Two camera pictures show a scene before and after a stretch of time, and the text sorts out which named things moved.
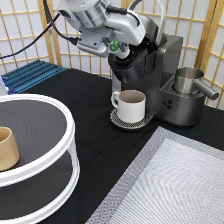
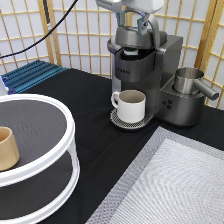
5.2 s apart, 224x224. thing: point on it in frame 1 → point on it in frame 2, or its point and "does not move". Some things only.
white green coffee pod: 115,49 → 131,51
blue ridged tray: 30,75 does not move
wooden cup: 9,152 does not move
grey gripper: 123,26 → 120,17
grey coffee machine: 175,95 does not move
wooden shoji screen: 35,30 does not move
